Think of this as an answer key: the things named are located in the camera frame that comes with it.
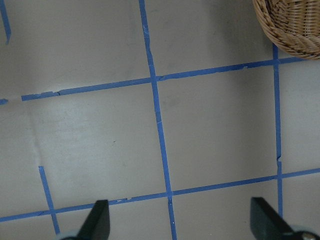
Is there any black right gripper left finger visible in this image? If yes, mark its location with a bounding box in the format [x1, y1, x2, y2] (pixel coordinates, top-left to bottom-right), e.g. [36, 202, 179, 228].
[76, 200, 111, 240]

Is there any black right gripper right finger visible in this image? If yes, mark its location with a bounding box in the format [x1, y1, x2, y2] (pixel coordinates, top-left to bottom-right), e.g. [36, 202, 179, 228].
[250, 197, 301, 240]

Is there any woven wicker basket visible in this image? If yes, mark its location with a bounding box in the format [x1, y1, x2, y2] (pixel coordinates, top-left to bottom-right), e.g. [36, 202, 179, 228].
[252, 0, 320, 60]

